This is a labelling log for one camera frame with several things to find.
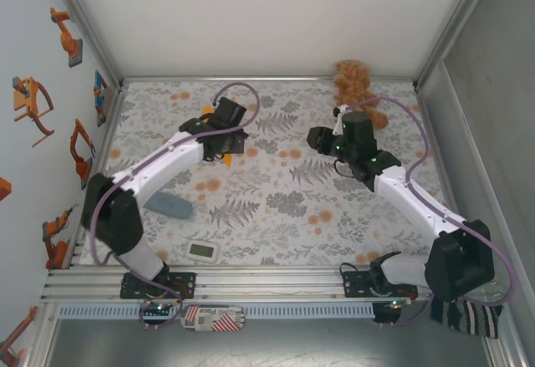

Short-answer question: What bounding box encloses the wide aluminium extrusion rail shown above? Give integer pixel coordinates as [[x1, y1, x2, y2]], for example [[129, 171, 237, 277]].
[[39, 264, 507, 301]]

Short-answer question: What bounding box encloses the black white striped sock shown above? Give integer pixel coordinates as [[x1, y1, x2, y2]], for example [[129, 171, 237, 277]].
[[429, 293, 505, 340]]

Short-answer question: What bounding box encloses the black controller board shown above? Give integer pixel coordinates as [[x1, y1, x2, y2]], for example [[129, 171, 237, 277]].
[[373, 298, 410, 325], [140, 299, 173, 317]]

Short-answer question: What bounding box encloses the red white striped label card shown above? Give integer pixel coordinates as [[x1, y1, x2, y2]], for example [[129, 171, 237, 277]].
[[179, 304, 246, 334]]

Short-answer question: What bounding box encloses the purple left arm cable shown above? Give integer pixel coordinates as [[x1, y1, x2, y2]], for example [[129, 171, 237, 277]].
[[89, 81, 261, 330]]

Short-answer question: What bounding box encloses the floral patterned table mat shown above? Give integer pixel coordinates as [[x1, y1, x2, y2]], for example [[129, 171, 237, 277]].
[[79, 80, 469, 267]]

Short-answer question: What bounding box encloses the aluminium frame post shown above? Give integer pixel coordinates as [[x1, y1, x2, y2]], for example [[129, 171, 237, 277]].
[[412, 0, 502, 90], [48, 0, 126, 90]]

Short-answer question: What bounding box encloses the blue orange wall sticker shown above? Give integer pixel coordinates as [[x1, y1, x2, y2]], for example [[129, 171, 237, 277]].
[[92, 69, 110, 128]]

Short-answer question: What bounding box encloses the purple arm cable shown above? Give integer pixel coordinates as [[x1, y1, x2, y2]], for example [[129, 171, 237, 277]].
[[346, 95, 517, 329], [89, 81, 261, 330]]

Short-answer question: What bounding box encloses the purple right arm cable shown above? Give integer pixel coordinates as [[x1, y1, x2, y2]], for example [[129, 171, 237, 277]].
[[346, 95, 517, 329]]

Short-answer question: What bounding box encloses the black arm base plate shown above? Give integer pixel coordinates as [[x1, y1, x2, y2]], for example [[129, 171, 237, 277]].
[[341, 269, 419, 299], [120, 272, 197, 300]]

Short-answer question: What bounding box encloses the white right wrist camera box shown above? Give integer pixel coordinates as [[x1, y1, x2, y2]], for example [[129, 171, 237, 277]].
[[333, 105, 350, 136]]

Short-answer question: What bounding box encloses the thin aluminium frame rail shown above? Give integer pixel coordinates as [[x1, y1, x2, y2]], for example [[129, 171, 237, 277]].
[[123, 75, 417, 84]]

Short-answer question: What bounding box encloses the brown teddy bear plush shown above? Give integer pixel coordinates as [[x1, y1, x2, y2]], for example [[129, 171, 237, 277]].
[[333, 59, 390, 130]]

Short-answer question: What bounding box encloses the blue sponge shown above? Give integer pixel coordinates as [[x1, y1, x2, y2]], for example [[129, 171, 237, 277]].
[[144, 191, 194, 221]]

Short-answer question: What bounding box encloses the white slotted cable duct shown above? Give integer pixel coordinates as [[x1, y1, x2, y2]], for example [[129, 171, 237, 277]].
[[58, 303, 375, 319]]

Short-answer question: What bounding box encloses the orange claw sticker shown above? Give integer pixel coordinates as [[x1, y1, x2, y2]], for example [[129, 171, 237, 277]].
[[11, 76, 55, 147]]

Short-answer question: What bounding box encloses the white digital timer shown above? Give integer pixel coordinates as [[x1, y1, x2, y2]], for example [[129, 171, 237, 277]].
[[186, 240, 222, 264]]

